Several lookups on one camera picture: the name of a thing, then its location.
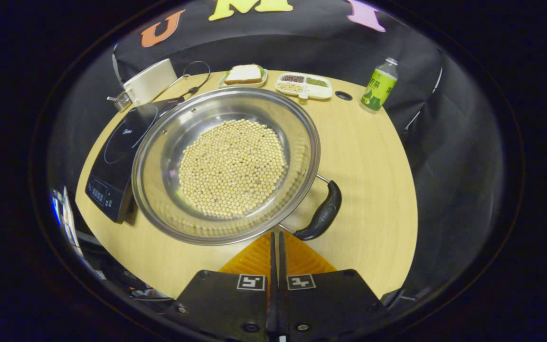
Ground pile of soybeans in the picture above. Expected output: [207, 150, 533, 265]
[179, 119, 288, 219]

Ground white toaster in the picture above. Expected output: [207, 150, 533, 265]
[107, 58, 179, 113]

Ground white divided grain dish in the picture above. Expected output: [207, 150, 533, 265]
[275, 72, 334, 101]

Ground green label drink bottle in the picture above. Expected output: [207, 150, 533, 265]
[360, 57, 399, 112]

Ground stainless steel pot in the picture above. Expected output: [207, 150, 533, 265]
[131, 86, 343, 247]

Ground white bread sandwich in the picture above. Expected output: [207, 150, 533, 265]
[224, 64, 264, 86]

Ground black induction cooktop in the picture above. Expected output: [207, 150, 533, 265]
[85, 97, 186, 224]

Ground black power cable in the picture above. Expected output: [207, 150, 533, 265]
[168, 60, 211, 99]

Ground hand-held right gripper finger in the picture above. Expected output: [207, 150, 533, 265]
[175, 231, 277, 342]
[278, 231, 389, 342]

